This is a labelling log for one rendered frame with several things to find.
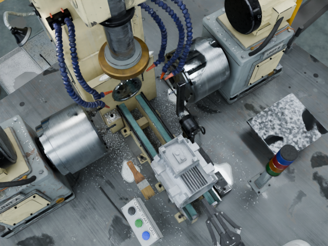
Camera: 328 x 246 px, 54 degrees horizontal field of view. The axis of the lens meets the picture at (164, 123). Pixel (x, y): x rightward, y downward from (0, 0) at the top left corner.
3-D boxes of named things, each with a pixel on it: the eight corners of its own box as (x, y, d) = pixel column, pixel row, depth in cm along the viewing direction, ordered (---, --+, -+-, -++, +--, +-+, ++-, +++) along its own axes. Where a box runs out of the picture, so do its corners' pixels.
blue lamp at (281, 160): (272, 154, 115) (276, 150, 111) (285, 146, 116) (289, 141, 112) (283, 169, 113) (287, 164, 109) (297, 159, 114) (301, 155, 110)
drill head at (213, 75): (149, 83, 158) (145, 51, 135) (217, 46, 167) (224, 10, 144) (177, 122, 149) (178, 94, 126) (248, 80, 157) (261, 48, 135)
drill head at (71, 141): (21, 153, 144) (-7, 131, 122) (94, 113, 152) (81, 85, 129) (44, 201, 135) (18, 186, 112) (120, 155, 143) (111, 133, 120)
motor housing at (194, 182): (151, 172, 139) (148, 157, 122) (188, 149, 143) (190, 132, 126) (177, 212, 131) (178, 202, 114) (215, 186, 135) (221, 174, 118)
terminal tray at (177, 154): (158, 154, 126) (157, 148, 119) (181, 140, 128) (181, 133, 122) (175, 180, 121) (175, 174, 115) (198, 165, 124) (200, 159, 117)
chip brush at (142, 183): (123, 164, 153) (123, 164, 152) (133, 158, 154) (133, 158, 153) (147, 201, 146) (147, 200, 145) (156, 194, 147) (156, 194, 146)
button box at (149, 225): (126, 208, 124) (119, 208, 119) (140, 196, 123) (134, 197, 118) (149, 248, 118) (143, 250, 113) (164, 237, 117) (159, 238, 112)
